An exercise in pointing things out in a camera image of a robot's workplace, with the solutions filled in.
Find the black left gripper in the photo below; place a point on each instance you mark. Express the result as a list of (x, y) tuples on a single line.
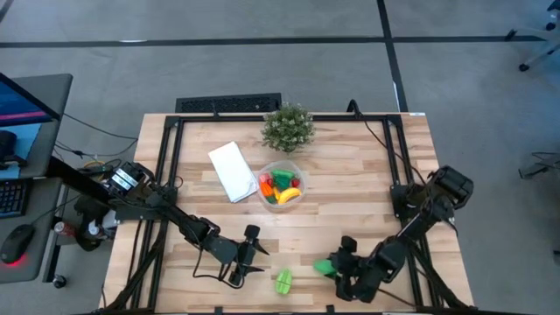
[(246, 258)]

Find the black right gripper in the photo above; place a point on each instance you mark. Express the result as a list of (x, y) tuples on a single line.
[(363, 275)]

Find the green oval toy vegetable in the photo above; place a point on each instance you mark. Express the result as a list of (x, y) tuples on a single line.
[(323, 267)]

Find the green toy starfruit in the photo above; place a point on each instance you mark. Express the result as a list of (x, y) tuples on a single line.
[(283, 282)]

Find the orange toy carrot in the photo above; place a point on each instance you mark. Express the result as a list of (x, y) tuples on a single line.
[(265, 190)]

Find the yellow toy banana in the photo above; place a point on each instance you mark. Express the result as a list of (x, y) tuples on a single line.
[(289, 196)]

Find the red toy strawberry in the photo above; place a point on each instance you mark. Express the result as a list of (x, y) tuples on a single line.
[(269, 180), (296, 183)]

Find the green toy bell pepper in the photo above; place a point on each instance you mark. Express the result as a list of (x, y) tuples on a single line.
[(283, 181)]

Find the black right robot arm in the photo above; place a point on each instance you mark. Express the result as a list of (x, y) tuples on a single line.
[(420, 223)]

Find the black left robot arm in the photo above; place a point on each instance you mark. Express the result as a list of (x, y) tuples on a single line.
[(184, 219)]

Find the clear plastic tupperware container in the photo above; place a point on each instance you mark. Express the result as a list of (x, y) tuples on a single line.
[(297, 170)]

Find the white folded cloth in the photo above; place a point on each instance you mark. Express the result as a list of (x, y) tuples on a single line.
[(232, 170)]

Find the small green potted plant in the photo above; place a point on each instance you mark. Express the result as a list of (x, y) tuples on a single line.
[(288, 129)]

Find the black equipment stand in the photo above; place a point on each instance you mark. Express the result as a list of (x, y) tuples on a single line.
[(89, 244)]

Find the white table label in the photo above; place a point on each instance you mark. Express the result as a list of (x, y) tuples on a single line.
[(417, 114)]

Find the red drink can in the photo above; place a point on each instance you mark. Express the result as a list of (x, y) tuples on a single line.
[(65, 228)]

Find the black caster wheel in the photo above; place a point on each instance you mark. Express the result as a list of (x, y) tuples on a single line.
[(59, 282)]

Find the grey stand leg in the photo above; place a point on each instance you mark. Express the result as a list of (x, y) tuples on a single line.
[(540, 168)]

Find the black computer mouse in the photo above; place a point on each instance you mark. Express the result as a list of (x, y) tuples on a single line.
[(16, 242)]

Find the black keyboard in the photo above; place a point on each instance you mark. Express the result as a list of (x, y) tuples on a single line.
[(12, 198)]

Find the office chair base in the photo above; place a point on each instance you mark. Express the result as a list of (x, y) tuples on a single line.
[(523, 67)]

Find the black desk object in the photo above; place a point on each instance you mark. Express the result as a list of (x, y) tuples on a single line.
[(6, 146)]

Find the computer monitor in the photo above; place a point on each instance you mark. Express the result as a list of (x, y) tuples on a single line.
[(22, 105)]

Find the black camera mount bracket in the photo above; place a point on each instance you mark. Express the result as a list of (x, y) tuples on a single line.
[(218, 310), (330, 310)]

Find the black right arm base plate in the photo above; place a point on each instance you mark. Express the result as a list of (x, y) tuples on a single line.
[(399, 201)]

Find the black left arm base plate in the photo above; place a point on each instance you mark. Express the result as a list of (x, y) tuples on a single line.
[(131, 214)]

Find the black aluminium table frame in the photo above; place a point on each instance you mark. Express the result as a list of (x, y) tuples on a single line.
[(227, 118)]

